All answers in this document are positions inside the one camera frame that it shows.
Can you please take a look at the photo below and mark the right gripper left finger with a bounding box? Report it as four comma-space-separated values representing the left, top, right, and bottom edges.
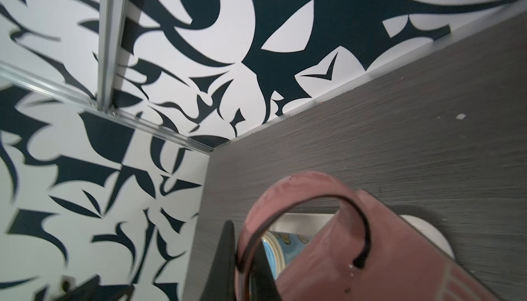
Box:
200, 220, 236, 301

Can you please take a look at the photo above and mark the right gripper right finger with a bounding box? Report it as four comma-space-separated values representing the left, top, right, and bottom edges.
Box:
250, 243, 281, 301

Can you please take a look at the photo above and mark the light blue butterfly mug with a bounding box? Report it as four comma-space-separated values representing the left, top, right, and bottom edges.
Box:
262, 231, 310, 280

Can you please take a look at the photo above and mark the pink ceramic mug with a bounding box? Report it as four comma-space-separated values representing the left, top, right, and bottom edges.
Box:
236, 171, 497, 300

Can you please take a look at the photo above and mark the beige serving tray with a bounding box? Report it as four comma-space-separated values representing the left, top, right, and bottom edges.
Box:
269, 213, 455, 259

